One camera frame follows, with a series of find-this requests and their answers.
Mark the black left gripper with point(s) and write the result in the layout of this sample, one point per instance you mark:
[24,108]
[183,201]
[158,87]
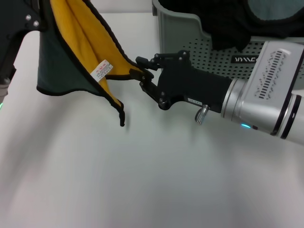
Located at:
[12,23]

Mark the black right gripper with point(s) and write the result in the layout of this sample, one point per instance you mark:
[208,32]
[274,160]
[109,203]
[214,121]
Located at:
[187,83]

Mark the yellow towel with black trim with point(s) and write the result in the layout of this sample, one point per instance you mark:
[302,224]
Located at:
[80,42]

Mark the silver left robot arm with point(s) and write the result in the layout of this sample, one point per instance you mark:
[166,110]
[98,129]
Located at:
[3,92]

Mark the grey perforated storage box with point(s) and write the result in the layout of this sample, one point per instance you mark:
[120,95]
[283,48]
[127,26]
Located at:
[175,31]

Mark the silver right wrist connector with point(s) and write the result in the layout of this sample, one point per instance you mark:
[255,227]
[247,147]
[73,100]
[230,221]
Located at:
[202,114]

